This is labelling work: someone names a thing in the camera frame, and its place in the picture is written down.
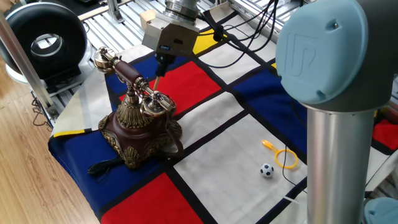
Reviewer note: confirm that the silver Schunk gripper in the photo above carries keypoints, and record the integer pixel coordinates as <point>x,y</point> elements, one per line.
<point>171,39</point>

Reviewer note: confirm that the thin wooden stick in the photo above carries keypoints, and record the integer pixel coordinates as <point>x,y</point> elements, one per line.
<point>156,83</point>

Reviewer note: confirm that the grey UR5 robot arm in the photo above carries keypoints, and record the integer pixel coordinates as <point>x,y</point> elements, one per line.
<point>329,56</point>

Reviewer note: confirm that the antique brown brass phone base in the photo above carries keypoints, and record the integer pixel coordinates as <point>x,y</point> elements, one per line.
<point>136,140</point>

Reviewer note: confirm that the white gripper adapter plate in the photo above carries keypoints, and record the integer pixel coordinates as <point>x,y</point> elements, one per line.
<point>177,22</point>

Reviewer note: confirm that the wooden cube block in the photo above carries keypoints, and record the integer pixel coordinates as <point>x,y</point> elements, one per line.
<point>146,17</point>

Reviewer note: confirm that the silver force torque sensor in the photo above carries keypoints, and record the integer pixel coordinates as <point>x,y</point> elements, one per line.
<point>182,9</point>

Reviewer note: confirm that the colour block patterned tablecloth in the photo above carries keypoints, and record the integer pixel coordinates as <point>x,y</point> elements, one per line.
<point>217,146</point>

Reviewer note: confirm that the small toy soccer ball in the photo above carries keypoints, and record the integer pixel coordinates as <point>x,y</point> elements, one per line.
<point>266,170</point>

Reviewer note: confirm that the black round fan white base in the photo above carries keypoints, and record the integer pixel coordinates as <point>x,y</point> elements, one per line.
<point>18,31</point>

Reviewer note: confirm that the aluminium frame post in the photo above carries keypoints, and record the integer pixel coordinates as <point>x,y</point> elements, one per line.
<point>28,71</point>

